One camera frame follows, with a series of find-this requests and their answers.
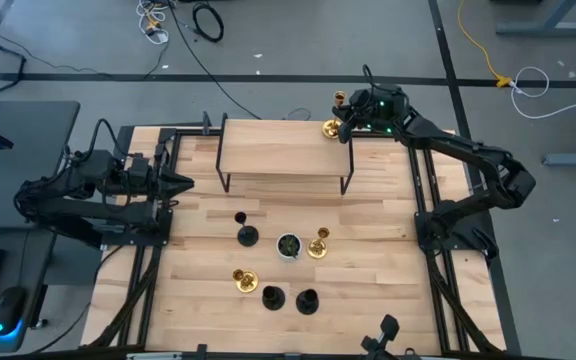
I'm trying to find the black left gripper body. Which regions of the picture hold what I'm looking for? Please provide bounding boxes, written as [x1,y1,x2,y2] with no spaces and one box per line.
[125,153,166,203]

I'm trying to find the white cable bundle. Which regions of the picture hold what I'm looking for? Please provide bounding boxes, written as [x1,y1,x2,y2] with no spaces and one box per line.
[136,0,170,46]

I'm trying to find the succulent in white pot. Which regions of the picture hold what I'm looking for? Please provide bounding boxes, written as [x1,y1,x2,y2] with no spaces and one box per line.
[275,232,303,263]

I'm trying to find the yellow extension cable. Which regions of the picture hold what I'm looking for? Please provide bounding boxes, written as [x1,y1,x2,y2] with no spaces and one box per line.
[456,0,513,89]

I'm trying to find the long black cable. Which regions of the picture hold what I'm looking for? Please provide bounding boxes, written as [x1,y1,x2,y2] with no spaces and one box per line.
[166,0,264,121]

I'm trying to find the wooden shelf black metal legs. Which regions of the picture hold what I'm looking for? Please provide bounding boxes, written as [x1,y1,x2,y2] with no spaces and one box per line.
[215,112,357,197]

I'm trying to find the coiled black cable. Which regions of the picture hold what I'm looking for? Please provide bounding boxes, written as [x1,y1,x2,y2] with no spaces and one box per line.
[191,2,225,44]

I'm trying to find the gold candlestick holder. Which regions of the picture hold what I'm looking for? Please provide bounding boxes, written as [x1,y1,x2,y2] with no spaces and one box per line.
[306,226,331,260]
[231,267,260,294]
[321,90,348,141]

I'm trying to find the white power cable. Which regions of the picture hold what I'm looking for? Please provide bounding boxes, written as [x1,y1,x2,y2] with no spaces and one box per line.
[510,66,576,120]

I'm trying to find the grey desk foot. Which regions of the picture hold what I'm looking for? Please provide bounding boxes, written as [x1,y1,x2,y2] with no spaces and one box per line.
[495,0,576,37]
[541,151,576,167]

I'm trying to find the dark grey desk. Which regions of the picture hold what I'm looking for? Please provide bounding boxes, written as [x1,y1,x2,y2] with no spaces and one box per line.
[0,100,82,230]
[0,227,60,354]

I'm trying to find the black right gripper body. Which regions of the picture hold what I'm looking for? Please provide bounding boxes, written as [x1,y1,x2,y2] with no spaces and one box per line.
[336,84,411,145]

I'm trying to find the black computer mouse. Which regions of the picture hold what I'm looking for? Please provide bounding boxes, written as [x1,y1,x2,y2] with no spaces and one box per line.
[0,285,28,337]

